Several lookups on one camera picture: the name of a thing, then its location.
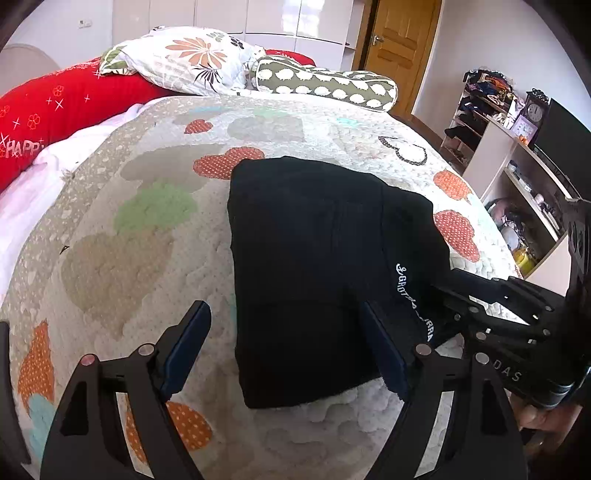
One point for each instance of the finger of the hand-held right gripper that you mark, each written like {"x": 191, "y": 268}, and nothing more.
{"x": 508, "y": 295}
{"x": 466, "y": 325}

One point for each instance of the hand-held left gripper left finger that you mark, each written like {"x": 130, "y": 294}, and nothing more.
{"x": 184, "y": 350}

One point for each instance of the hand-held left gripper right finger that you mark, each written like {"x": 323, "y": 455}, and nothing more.
{"x": 385, "y": 350}

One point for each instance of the black pants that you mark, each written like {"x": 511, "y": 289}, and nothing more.
{"x": 300, "y": 254}

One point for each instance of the person's right hand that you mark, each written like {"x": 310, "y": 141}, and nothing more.
{"x": 538, "y": 421}

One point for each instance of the yellow jar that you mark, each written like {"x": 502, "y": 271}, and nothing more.
{"x": 525, "y": 261}

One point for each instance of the heart-patterned quilt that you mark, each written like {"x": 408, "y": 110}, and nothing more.
{"x": 138, "y": 258}

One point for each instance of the white shelf cabinet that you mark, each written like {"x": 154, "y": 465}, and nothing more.
{"x": 489, "y": 157}

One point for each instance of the black flat screen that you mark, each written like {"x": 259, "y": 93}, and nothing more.
{"x": 563, "y": 138}

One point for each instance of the small white desk clock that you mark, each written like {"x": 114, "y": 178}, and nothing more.
{"x": 524, "y": 128}

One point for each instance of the cluttered shoe rack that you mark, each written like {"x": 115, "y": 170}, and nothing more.
{"x": 471, "y": 124}

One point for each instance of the dark ornate mantel clock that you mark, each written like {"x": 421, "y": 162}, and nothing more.
{"x": 535, "y": 110}

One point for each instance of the white bed sheet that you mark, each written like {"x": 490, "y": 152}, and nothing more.
{"x": 18, "y": 207}

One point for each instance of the wooden door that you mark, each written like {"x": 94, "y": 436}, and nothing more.
{"x": 401, "y": 69}

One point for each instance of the long red pillow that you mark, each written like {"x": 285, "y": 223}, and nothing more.
{"x": 60, "y": 110}

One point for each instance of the green patterned bolster pillow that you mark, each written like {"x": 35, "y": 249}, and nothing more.
{"x": 323, "y": 81}

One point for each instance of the floral white pillow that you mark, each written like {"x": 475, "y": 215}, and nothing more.
{"x": 184, "y": 55}

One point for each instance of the small red pillow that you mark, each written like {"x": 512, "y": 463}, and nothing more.
{"x": 295, "y": 57}

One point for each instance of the grey round headboard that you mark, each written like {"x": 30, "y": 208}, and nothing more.
{"x": 27, "y": 60}

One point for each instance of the glossy white wardrobe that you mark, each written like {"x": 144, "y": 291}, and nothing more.
{"x": 277, "y": 18}

